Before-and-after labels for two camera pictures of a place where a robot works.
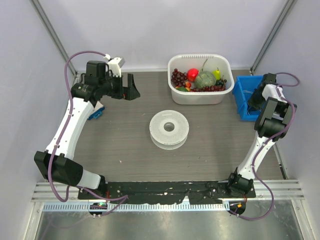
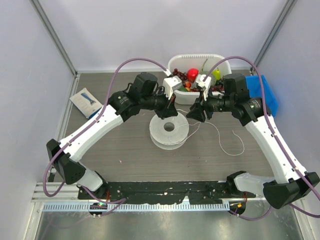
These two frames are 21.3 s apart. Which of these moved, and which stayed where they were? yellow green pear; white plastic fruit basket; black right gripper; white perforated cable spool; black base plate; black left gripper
Moved: black left gripper; black right gripper
Stayed: yellow green pear; black base plate; white perforated cable spool; white plastic fruit basket
